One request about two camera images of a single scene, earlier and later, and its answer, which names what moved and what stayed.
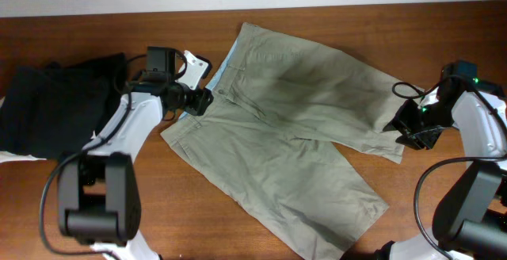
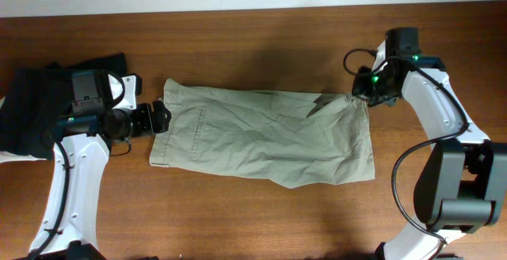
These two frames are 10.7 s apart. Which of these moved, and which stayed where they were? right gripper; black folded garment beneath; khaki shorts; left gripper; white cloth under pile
Moved: khaki shorts; left gripper; right gripper
Stayed: black folded garment beneath; white cloth under pile
